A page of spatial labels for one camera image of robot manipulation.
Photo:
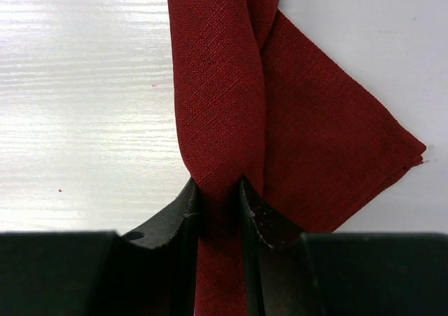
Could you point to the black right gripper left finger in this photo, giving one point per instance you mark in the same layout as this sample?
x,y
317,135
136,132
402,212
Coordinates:
x,y
152,269

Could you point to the red cloth napkin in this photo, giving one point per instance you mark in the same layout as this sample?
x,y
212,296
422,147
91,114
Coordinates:
x,y
255,98

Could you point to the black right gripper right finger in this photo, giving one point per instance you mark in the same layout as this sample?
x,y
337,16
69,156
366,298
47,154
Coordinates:
x,y
275,277

